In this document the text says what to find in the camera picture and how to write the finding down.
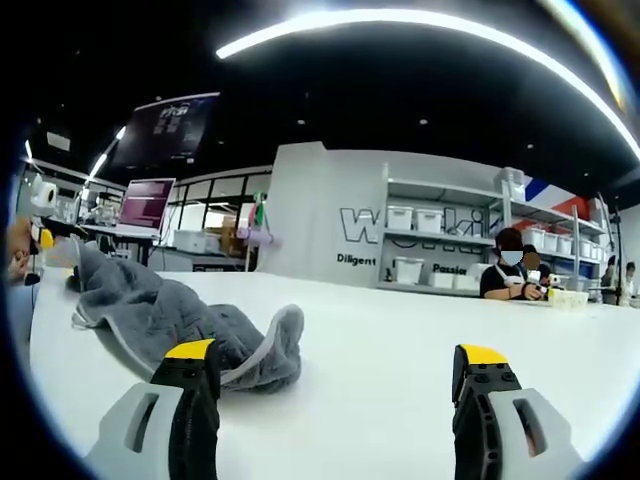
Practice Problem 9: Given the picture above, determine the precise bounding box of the grey metal shelving unit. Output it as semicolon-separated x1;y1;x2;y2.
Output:
377;162;506;296

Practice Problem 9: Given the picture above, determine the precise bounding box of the white table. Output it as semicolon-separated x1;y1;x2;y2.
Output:
27;267;640;480

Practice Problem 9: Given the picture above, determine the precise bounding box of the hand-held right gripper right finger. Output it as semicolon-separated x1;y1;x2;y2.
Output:
452;343;586;480

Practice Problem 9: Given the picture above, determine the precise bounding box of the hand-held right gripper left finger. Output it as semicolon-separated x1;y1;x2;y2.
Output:
84;338;222;480

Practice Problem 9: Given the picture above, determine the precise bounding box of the purple rolled mat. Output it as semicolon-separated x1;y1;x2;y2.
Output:
235;225;284;247

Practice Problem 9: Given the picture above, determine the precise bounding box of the clear storage bin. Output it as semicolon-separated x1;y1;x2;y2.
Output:
501;167;526;201

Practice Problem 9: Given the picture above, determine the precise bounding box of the white lidded storage bin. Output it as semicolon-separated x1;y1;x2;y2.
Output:
415;208;444;234
387;204;414;232
393;256;423;284

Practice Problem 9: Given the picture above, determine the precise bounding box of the row of white storage bins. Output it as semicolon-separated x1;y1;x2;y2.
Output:
522;227;606;261

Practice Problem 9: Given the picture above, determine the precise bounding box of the long ceiling light strip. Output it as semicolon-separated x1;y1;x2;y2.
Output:
215;7;640;161

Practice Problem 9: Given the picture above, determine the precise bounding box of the dark hanging banner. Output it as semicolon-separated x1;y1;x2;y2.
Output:
109;92;221;169

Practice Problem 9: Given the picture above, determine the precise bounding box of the long metal shelving unit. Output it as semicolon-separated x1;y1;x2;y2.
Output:
499;167;619;296

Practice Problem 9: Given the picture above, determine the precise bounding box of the monitor with purple screen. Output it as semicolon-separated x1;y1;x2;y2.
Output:
118;178;177;239

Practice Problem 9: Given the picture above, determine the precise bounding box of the white patterned box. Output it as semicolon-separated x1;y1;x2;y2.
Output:
547;288;590;311

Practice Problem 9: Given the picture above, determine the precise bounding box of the person's left hand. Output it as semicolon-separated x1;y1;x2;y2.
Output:
6;217;44;286

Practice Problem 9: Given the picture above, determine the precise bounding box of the grey towel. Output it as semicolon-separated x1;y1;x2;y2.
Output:
64;234;305;395

